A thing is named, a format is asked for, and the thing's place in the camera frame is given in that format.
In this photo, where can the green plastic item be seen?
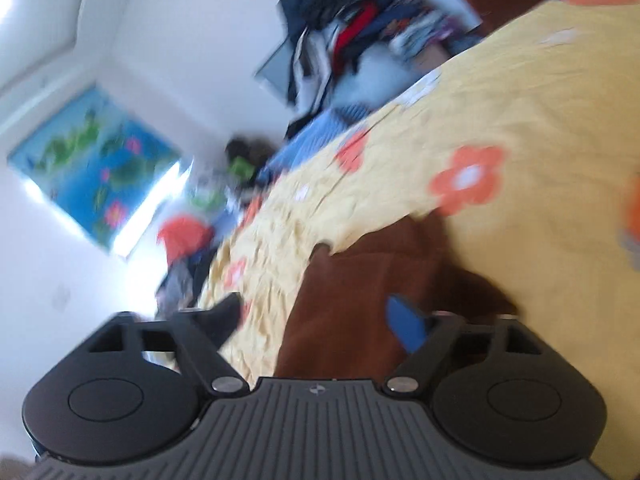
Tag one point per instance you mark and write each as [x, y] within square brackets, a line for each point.
[241, 167]

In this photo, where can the red cloth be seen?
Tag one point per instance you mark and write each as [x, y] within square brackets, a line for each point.
[185, 237]

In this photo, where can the dark bundle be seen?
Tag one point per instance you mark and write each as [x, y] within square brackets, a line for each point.
[247, 149]

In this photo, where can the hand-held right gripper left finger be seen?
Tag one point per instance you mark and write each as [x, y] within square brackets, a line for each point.
[227, 317]

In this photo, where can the yellow carrot print blanket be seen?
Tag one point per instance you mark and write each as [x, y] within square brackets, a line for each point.
[525, 110]

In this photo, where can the brown garment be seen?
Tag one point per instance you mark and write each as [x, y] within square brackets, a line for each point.
[360, 305]

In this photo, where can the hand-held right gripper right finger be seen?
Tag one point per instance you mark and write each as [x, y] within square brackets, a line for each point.
[407, 325]

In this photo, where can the pile of mixed clothes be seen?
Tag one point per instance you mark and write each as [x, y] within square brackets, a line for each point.
[365, 25]

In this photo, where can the blue striped sheet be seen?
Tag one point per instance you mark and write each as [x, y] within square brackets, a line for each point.
[320, 132]

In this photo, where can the grey flat panel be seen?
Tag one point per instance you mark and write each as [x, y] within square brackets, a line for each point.
[275, 72]

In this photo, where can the dark grey clothes heap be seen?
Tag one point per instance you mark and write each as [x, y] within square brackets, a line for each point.
[185, 280]

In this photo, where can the lotus pond wall poster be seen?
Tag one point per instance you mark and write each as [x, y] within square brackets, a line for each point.
[95, 165]

